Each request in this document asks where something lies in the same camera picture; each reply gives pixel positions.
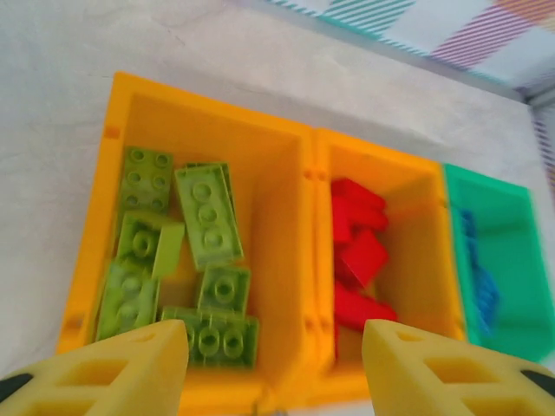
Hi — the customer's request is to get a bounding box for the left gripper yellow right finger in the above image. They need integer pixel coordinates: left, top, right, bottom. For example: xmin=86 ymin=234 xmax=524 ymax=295
xmin=362 ymin=319 xmax=555 ymax=416

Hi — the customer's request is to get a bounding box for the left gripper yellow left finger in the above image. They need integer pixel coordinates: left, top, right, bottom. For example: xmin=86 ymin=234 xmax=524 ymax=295
xmin=0 ymin=319 xmax=191 ymax=416

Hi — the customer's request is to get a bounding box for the blue lego brick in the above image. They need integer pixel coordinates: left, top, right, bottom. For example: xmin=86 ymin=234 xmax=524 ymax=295
xmin=459 ymin=209 xmax=479 ymax=244
xmin=469 ymin=258 xmax=501 ymax=337

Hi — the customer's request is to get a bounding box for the small green lego brick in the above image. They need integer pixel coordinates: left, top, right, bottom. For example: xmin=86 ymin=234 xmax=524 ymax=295
xmin=198 ymin=263 xmax=253 ymax=315

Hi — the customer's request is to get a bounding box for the small red lego brick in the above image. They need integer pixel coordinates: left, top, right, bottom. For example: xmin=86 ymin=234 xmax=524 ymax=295
xmin=339 ymin=228 xmax=390 ymax=289

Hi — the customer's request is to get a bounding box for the orange plastic bin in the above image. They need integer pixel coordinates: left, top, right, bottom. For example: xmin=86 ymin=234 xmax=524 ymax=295
xmin=55 ymin=70 xmax=320 ymax=416
xmin=310 ymin=127 xmax=468 ymax=408

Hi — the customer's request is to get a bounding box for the green plastic bin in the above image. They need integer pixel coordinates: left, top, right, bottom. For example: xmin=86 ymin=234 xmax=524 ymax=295
xmin=441 ymin=162 xmax=551 ymax=365

